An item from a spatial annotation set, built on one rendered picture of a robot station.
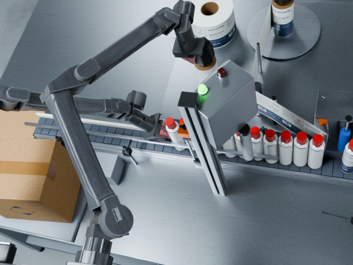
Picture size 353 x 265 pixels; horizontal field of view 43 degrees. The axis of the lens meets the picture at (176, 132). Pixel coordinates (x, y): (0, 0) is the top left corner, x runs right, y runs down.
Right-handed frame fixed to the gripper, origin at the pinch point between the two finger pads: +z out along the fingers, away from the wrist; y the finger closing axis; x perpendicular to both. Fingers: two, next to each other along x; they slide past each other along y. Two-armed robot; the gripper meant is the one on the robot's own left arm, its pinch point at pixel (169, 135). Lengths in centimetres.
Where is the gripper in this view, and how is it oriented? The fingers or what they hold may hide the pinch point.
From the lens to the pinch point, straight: 176.4
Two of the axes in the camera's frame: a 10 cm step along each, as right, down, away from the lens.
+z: 7.7, 4.0, 4.9
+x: -5.9, 1.9, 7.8
